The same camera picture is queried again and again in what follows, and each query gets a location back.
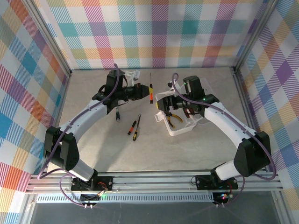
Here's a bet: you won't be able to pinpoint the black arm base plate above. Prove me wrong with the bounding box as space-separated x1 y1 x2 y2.
71 175 114 191
195 174 239 190

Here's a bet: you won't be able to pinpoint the clear plastic tool box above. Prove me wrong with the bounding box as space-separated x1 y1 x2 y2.
153 78 211 137

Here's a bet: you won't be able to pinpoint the white slotted cable duct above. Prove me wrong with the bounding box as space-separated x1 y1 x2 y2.
36 193 215 203

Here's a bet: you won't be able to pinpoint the red white wire bundle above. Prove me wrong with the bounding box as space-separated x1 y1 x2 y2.
97 181 112 196

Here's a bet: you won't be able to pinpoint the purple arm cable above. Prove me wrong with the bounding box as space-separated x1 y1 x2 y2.
37 63 121 208
171 72 278 208

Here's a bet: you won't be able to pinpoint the yellow black handled pliers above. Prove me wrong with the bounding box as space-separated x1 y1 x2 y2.
167 112 184 128

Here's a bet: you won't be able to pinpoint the black connector box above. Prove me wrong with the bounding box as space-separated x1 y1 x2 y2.
213 191 235 208
80 193 101 210

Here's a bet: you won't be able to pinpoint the aluminium frame leg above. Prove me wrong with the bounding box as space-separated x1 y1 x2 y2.
272 191 289 224
18 193 37 224

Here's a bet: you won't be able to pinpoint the aluminium side rail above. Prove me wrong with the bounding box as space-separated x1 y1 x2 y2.
41 71 72 175

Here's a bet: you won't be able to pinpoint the aluminium mounting rail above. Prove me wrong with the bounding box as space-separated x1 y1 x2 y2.
25 171 285 194

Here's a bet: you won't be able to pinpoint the aluminium frame post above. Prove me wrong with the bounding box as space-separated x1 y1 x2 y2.
22 0 72 79
233 0 280 74

